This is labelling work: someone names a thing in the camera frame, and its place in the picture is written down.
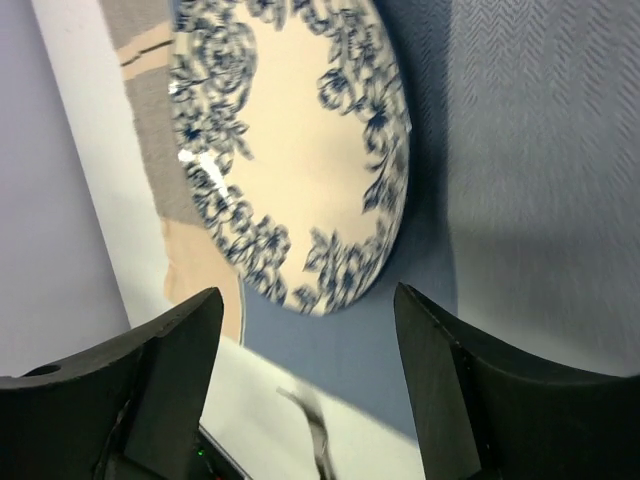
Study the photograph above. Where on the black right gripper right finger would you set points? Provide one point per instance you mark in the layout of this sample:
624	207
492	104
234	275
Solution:
484	409

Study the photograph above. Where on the blue floral ceramic plate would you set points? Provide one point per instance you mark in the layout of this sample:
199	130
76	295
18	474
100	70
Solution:
293	131

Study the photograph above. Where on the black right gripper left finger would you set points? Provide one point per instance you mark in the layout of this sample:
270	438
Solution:
128	408

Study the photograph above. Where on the blue beige checked cloth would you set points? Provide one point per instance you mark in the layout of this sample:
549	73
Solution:
523	214

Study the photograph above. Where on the steel fork patterned handle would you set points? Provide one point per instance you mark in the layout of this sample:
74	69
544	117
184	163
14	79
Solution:
308	401

